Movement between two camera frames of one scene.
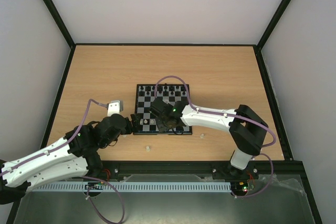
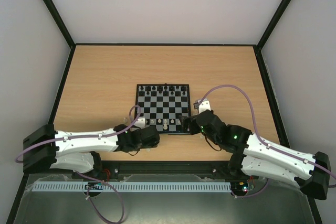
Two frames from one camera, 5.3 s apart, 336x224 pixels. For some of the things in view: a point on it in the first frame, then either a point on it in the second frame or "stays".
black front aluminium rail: [292, 169] stays
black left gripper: [129, 129] → [153, 145]
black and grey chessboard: [169, 93] stays
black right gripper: [160, 118] → [189, 125]
